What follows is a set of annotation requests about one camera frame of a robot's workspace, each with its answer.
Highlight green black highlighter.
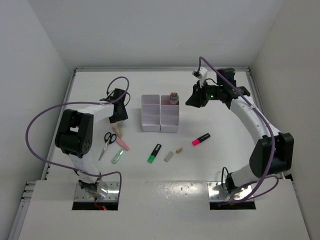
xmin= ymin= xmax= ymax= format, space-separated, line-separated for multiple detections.
xmin=147 ymin=143 xmax=162 ymax=164

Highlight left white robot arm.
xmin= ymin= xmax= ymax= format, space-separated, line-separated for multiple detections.
xmin=55 ymin=88 xmax=128 ymax=198

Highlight small tan eraser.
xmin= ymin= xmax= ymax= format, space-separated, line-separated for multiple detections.
xmin=175 ymin=147 xmax=183 ymax=154

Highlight black handled scissors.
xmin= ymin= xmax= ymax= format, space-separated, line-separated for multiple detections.
xmin=98 ymin=132 xmax=117 ymax=161

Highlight yellow pastel pen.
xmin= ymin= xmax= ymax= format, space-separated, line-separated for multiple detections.
xmin=117 ymin=121 xmax=123 ymax=138

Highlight left white organizer box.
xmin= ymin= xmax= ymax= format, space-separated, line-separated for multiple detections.
xmin=141 ymin=94 xmax=160 ymax=132

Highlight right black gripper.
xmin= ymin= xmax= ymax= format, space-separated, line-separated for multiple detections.
xmin=186 ymin=80 xmax=223 ymax=108

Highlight pink correction tape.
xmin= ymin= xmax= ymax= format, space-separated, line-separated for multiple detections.
xmin=115 ymin=138 xmax=130 ymax=151

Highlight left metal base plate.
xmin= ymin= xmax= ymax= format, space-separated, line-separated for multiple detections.
xmin=73 ymin=181 xmax=120 ymax=203

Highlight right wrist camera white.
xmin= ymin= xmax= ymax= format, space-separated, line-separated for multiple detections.
xmin=192 ymin=67 xmax=208 ymax=81

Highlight grey eraser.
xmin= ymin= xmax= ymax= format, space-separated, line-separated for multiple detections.
xmin=164 ymin=151 xmax=174 ymax=162

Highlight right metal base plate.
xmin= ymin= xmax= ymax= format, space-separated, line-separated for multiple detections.
xmin=207 ymin=181 xmax=252 ymax=203

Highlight right white organizer box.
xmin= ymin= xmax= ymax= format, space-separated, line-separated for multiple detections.
xmin=160 ymin=95 xmax=180 ymax=133

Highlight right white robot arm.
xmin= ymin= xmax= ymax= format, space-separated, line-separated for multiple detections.
xmin=185 ymin=67 xmax=294 ymax=193

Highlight pink pastel pen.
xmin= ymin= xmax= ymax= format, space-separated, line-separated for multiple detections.
xmin=111 ymin=126 xmax=122 ymax=139

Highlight clear tube of colored pens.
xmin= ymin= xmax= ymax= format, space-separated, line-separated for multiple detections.
xmin=169 ymin=92 xmax=180 ymax=105

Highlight white organizer box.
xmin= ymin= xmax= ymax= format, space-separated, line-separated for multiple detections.
xmin=160 ymin=95 xmax=180 ymax=133
xmin=141 ymin=94 xmax=160 ymax=132

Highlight green correction tape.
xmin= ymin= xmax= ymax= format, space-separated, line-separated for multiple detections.
xmin=111 ymin=148 xmax=125 ymax=164

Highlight metal base plate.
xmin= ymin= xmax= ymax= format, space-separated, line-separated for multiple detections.
xmin=207 ymin=181 xmax=252 ymax=203
xmin=73 ymin=181 xmax=120 ymax=203

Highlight pink black highlighter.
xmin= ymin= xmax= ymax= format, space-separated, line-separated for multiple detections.
xmin=192 ymin=133 xmax=211 ymax=146

